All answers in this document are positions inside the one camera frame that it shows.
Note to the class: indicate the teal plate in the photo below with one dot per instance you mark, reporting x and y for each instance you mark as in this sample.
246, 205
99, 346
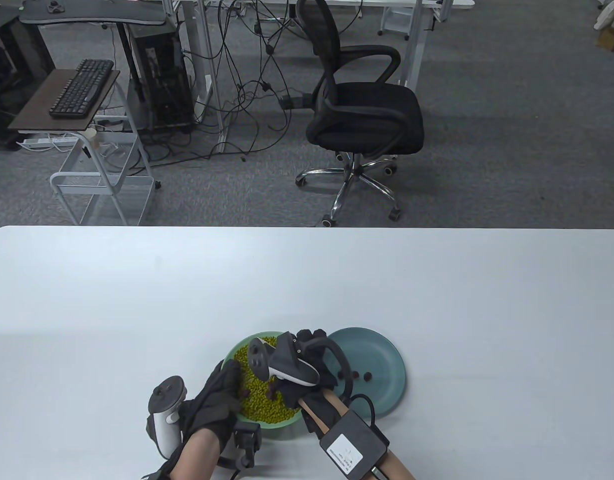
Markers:
382, 360

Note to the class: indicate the white power strip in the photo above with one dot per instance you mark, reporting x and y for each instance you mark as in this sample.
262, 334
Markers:
41, 142

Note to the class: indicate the person's right hand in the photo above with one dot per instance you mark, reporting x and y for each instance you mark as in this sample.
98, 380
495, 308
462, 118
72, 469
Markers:
314, 336

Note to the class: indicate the small white cup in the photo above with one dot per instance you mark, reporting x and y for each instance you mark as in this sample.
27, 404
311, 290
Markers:
91, 133

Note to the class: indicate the person's left forearm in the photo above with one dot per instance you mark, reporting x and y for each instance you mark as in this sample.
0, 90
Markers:
196, 457

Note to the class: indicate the black box with white label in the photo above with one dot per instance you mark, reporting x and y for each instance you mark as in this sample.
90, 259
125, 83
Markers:
354, 442

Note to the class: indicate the cluster of dark red cranberries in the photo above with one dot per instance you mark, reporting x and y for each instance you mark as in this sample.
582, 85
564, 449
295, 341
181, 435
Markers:
272, 395

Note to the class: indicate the cardboard box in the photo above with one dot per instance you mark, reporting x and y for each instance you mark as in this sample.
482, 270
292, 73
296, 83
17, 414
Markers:
612, 37

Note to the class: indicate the brown keyboard shelf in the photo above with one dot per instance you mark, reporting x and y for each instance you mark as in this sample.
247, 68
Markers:
36, 107

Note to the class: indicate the light green plate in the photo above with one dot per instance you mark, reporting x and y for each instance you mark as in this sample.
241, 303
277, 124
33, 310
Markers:
271, 423

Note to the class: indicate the white desk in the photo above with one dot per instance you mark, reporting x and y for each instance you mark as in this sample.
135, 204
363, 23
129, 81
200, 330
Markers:
417, 45

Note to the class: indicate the white desk frame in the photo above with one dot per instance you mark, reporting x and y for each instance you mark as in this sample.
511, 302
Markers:
199, 60

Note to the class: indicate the person's left hand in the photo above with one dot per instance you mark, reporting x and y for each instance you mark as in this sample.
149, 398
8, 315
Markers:
214, 405

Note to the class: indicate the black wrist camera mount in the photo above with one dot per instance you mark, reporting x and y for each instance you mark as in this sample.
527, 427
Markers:
246, 440

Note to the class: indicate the black cabinet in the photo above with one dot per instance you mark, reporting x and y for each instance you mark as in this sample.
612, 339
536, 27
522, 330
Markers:
11, 75

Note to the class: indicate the black keyboard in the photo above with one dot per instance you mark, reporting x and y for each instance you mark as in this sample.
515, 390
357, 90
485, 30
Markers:
81, 87

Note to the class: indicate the black computer tower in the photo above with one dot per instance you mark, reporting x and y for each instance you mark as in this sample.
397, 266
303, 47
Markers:
161, 75

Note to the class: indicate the black office chair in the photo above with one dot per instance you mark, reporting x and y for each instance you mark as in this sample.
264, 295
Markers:
367, 110

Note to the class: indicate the dark curved desk top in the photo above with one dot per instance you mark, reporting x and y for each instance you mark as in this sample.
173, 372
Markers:
91, 12

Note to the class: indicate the pile of green beans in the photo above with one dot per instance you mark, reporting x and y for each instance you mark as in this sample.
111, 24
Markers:
256, 405

